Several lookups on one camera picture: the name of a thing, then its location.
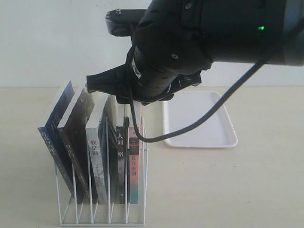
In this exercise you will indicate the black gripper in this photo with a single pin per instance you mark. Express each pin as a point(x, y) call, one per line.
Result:
point(142, 81)

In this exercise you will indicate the blue moon cover book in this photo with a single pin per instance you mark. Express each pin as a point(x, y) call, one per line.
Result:
point(50, 134)

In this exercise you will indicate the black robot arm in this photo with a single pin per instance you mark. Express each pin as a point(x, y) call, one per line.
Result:
point(173, 41)

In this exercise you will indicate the black spine thin book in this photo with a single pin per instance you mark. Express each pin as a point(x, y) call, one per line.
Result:
point(121, 131)

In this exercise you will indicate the grey white spine book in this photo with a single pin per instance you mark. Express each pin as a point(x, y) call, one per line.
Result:
point(102, 145)

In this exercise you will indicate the pink teal lake book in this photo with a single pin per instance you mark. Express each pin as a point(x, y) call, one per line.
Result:
point(134, 163)

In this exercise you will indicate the dark brown cover book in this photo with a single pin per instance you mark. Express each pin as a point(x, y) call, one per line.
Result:
point(72, 130)

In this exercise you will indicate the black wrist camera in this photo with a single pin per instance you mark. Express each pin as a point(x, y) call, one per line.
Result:
point(122, 22)

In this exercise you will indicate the white wire book rack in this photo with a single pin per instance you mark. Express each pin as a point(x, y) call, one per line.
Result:
point(112, 214)

